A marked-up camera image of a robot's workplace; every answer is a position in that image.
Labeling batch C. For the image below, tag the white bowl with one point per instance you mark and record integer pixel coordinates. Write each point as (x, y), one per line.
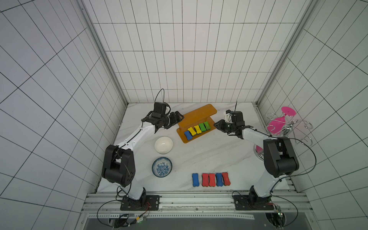
(163, 145)

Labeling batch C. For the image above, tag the right electronics board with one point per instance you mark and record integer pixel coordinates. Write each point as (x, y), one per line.
(277, 219)

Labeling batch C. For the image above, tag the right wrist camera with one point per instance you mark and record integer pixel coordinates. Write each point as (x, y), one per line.
(228, 116)

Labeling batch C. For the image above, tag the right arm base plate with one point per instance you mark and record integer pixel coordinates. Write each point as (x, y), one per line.
(250, 203)

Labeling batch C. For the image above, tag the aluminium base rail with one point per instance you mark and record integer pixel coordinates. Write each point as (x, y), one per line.
(218, 204)

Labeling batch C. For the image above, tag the blue patterned bowl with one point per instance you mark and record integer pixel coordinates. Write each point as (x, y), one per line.
(162, 167)

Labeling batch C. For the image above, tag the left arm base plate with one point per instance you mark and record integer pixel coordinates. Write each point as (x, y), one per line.
(146, 202)

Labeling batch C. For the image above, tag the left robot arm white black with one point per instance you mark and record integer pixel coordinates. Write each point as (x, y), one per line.
(119, 163)

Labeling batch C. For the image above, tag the red eraser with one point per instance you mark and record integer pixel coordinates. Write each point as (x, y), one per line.
(226, 180)
(205, 180)
(212, 180)

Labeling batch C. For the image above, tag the green eraser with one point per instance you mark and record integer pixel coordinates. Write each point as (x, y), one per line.
(207, 125)
(202, 127)

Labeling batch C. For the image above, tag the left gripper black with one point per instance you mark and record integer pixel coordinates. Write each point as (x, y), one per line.
(175, 120)

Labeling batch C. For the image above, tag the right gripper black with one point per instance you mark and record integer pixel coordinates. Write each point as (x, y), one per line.
(224, 126)

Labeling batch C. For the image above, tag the yellow eraser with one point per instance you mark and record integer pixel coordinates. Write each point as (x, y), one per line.
(198, 129)
(192, 131)

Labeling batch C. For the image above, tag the orange wooden two-tier shelf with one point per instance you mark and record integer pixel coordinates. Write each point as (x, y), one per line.
(194, 118)

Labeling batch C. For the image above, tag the blue eraser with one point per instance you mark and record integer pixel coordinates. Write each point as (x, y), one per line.
(188, 135)
(219, 180)
(195, 179)

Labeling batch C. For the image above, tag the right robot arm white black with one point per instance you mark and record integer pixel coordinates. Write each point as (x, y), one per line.
(279, 155)

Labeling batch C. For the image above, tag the left electronics board with wires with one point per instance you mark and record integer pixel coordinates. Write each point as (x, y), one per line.
(123, 221)

